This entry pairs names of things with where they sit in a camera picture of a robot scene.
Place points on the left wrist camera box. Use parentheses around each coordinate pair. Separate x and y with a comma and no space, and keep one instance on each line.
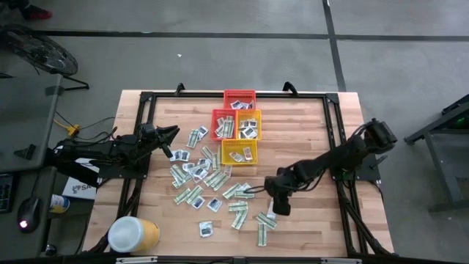
(148,131)

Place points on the grey desk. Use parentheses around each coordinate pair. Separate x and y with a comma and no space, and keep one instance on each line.
(22,117)

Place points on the small black bracket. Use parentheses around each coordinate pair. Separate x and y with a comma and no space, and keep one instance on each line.
(26,154)

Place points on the orange-red plastic basket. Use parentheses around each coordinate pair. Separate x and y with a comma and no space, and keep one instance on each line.
(229,97)
(214,126)

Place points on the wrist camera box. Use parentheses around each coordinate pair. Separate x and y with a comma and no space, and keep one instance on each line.
(148,131)
(273,186)

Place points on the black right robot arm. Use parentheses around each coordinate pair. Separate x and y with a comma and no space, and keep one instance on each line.
(337,157)

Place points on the black floor fan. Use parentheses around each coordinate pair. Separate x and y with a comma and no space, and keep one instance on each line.
(44,55)

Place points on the white printed box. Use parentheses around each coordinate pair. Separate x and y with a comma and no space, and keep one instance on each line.
(78,188)

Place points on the person's foot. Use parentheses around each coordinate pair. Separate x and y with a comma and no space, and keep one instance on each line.
(36,14)

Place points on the blue and yellow can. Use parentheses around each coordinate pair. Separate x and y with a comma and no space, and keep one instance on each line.
(58,203)

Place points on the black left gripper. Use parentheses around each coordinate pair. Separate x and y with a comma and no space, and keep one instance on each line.
(152,141)

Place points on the yellow tub with white lid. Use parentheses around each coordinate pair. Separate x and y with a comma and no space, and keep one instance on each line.
(128,234)

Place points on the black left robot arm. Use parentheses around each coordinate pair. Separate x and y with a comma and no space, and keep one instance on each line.
(91,150)

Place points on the narrow pale strip packet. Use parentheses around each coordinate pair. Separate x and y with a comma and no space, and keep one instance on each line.
(227,171)

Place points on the dark keyboard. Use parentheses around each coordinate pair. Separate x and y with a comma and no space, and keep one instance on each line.
(5,194)

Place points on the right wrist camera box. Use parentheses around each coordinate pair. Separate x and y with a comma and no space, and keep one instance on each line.
(273,186)

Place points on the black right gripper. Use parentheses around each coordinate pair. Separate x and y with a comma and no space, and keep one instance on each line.
(283,203)

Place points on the silver bracket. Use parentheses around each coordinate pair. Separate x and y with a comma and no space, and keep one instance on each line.
(340,261)
(135,260)

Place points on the yellow plastic basket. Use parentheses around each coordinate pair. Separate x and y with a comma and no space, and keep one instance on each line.
(258,124)
(227,146)

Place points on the grey metal cart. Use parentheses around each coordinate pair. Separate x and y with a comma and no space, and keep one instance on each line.
(458,172)

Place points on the plain white packet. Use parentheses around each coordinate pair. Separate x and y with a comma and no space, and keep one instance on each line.
(270,212)

